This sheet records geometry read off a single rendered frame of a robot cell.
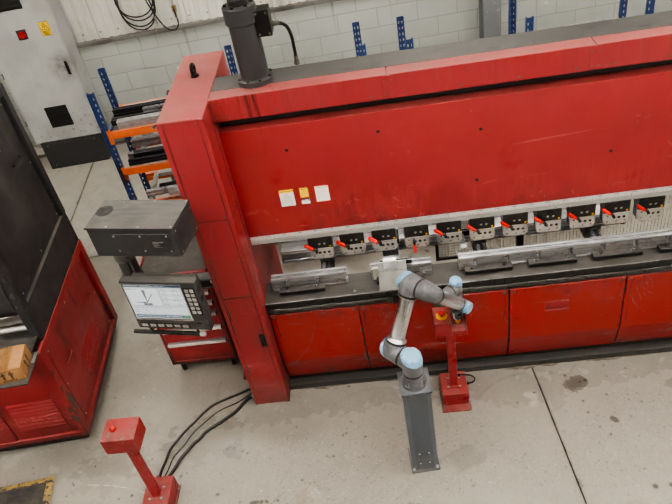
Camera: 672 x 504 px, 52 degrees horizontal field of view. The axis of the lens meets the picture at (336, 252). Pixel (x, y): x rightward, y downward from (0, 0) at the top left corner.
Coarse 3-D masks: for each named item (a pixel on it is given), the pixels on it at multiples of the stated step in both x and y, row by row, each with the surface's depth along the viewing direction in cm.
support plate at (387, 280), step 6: (378, 264) 441; (402, 264) 437; (378, 270) 436; (402, 270) 433; (384, 276) 431; (390, 276) 430; (396, 276) 429; (384, 282) 427; (390, 282) 426; (384, 288) 423; (390, 288) 422; (396, 288) 421
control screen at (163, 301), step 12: (132, 288) 372; (144, 288) 371; (156, 288) 369; (168, 288) 367; (132, 300) 379; (144, 300) 377; (156, 300) 375; (168, 300) 373; (180, 300) 371; (144, 312) 384; (156, 312) 382; (168, 312) 380; (180, 312) 378
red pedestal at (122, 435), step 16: (112, 432) 394; (128, 432) 392; (144, 432) 405; (112, 448) 394; (128, 448) 394; (144, 464) 418; (144, 480) 424; (160, 480) 445; (144, 496) 437; (160, 496) 435; (176, 496) 446
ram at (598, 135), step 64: (256, 128) 377; (320, 128) 377; (384, 128) 377; (448, 128) 377; (512, 128) 377; (576, 128) 377; (640, 128) 377; (256, 192) 404; (384, 192) 404; (448, 192) 404; (512, 192) 404; (576, 192) 404
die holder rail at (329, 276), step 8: (296, 272) 452; (304, 272) 451; (312, 272) 450; (320, 272) 449; (328, 272) 447; (336, 272) 446; (344, 272) 445; (272, 280) 449; (280, 280) 449; (288, 280) 450; (296, 280) 450; (304, 280) 450; (312, 280) 450; (320, 280) 450; (328, 280) 450; (336, 280) 450; (344, 280) 450
